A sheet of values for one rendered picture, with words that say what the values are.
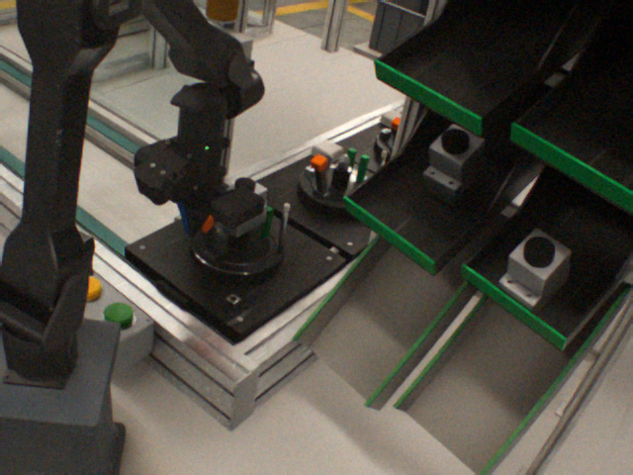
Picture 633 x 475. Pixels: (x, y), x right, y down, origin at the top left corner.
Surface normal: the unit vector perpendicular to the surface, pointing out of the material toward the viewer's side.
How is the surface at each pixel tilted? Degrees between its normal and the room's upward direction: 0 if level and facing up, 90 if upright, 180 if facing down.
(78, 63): 119
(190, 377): 90
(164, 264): 0
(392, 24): 90
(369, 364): 45
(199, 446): 0
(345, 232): 0
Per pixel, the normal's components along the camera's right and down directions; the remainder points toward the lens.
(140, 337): 0.78, 0.47
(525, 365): -0.40, -0.36
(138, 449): 0.17, -0.80
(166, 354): -0.60, 0.38
